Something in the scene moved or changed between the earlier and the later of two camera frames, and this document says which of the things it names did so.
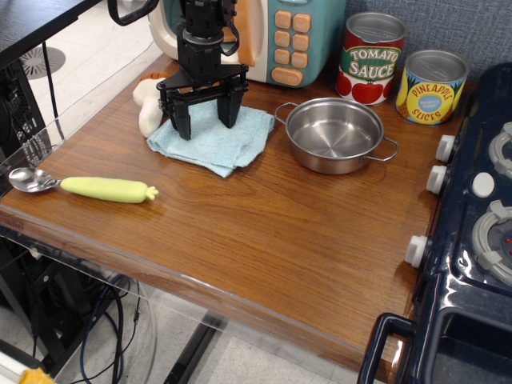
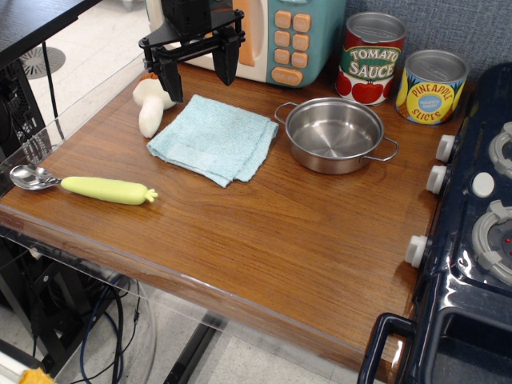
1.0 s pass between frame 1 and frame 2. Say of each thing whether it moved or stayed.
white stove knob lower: stayed
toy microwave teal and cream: stayed
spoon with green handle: stayed
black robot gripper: moved
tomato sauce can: stayed
